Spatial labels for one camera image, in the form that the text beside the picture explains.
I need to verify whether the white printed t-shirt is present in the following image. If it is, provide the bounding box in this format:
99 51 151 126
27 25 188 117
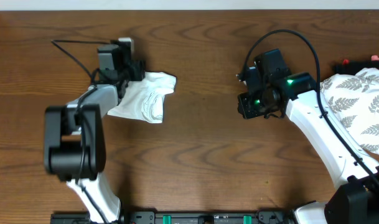
108 72 177 124

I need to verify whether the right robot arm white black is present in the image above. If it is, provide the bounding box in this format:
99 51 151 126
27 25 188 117
238 49 379 223

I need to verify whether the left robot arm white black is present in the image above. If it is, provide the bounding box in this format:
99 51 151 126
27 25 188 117
44 37 145 223

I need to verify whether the black garment with red details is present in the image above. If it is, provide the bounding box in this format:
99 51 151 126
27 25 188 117
332 55 379 75

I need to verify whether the white fern pattern cloth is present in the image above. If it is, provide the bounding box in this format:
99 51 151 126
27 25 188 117
321 68 379 155

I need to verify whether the black mounting rail with clamps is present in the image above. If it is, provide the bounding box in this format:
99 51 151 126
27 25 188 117
50 207 297 224

